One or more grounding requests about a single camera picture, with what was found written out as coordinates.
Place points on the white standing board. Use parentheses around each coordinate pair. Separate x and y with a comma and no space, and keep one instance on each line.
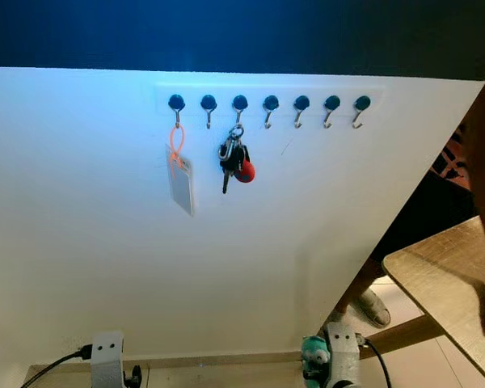
(105,259)

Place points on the teal plush figure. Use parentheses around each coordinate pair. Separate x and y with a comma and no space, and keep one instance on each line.
(314,352)

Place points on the white card tag orange loop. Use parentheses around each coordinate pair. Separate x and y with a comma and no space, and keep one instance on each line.
(180,186)

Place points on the light wooden table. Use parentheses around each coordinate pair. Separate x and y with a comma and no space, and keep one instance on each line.
(444,267)

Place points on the key bunch with red fob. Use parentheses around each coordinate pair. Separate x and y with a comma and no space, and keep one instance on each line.
(243,170)

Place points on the white shoe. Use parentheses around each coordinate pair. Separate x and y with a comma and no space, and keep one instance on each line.
(373,309)

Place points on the person in black trousers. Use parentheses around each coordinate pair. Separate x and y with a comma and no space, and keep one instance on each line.
(424,218)

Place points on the dark blue knob hook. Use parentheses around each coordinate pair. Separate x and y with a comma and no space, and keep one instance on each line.
(208,103)
(239,103)
(332,103)
(176,103)
(271,103)
(362,103)
(301,103)

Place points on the white hook rail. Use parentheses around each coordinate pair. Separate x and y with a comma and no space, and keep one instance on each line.
(283,89)

